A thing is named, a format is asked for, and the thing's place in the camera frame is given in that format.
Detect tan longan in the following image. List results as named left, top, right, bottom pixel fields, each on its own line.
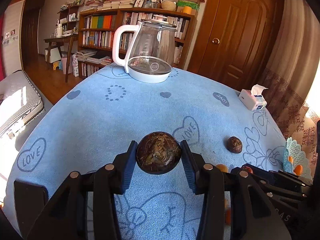
left=224, top=199, right=229, bottom=209
left=215, top=164, right=228, bottom=173

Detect red cherry tomato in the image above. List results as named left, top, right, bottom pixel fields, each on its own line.
left=242, top=165, right=253, bottom=174

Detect dark water chestnut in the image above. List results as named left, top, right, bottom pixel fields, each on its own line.
left=136, top=131, right=182, bottom=175
left=227, top=137, right=242, bottom=154

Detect orange kumquat in basket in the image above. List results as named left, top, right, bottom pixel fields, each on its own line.
left=294, top=165, right=303, bottom=176

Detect blue patterned tablecloth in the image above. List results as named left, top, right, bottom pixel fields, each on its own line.
left=4, top=65, right=285, bottom=239

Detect mint lattice fruit basket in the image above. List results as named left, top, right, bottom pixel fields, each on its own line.
left=283, top=137, right=312, bottom=179

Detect white tissue pack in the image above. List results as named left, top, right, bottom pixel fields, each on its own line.
left=238, top=85, right=267, bottom=111

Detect grey white cushion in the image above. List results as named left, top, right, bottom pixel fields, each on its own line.
left=1, top=70, right=45, bottom=137

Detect patterned beige curtain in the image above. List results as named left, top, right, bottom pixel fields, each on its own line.
left=259, top=0, right=319, bottom=174

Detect brown wooden door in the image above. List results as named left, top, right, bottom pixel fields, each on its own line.
left=187, top=0, right=284, bottom=90

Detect small wooden side table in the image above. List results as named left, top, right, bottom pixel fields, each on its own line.
left=43, top=33, right=79, bottom=83

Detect wooden bookshelf with books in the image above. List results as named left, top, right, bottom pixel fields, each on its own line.
left=57, top=0, right=198, bottom=78

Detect stacked boxes on shelf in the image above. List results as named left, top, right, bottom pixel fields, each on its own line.
left=176, top=0, right=205, bottom=16

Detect glass kettle white handle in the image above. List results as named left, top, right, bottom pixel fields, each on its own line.
left=112, top=19, right=176, bottom=83

